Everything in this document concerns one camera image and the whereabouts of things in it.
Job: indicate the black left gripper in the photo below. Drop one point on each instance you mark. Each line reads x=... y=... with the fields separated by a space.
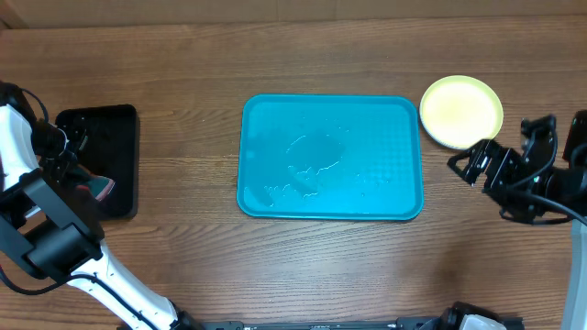
x=58 y=166

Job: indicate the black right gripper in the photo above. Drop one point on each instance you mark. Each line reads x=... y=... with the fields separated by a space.
x=499 y=164

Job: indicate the yellow-green plate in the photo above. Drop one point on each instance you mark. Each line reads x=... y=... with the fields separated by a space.
x=457 y=111

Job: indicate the pink and green sponge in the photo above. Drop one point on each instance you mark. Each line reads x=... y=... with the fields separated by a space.
x=98 y=186

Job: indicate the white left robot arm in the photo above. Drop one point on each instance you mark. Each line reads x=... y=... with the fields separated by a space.
x=53 y=232

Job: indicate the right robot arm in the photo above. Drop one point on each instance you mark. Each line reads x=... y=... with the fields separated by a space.
x=566 y=197

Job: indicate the teal plastic tray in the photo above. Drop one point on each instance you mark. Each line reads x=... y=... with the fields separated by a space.
x=317 y=156

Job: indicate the black rectangular bin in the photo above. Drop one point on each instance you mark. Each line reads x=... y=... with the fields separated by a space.
x=111 y=150

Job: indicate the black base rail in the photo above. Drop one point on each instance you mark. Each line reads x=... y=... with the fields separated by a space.
x=401 y=323

